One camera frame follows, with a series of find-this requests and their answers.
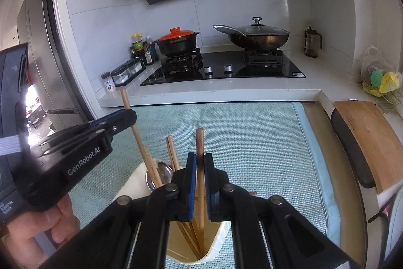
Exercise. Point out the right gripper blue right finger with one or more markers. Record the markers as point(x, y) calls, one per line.
point(228, 202)

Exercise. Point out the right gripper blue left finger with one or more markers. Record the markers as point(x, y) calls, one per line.
point(152, 216)

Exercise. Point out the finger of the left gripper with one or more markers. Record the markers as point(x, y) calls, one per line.
point(84, 134)
point(116, 122)

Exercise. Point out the wooden chopstick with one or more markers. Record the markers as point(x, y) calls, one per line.
point(190, 238)
point(172, 153)
point(145, 154)
point(201, 193)

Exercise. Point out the person left hand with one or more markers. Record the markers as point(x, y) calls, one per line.
point(59, 220)

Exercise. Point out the spice jar rack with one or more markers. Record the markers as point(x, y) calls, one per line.
point(122, 75)

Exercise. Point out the white ribbed utensil holder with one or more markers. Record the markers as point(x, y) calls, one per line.
point(181, 249)

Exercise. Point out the grey refrigerator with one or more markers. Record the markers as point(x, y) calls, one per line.
point(34, 22)

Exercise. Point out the light blue woven mat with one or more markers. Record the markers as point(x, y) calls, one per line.
point(266, 147)

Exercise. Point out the sauce bottles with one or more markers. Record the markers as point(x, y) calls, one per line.
point(143, 49)

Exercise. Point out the black gas stove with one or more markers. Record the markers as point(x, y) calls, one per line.
point(227, 64)

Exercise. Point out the black pot red lid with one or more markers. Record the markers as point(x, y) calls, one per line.
point(178, 42)

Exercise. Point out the black padded cushion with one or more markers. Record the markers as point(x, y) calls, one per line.
point(354, 153)

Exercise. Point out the black wok with lid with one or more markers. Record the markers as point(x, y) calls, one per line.
point(255, 36)

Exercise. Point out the wooden cutting board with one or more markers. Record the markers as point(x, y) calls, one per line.
point(376, 139)

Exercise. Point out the dark glass kettle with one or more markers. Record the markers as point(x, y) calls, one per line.
point(313, 42)

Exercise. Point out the yellow green sponge bag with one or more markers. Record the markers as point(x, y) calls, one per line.
point(381, 80)

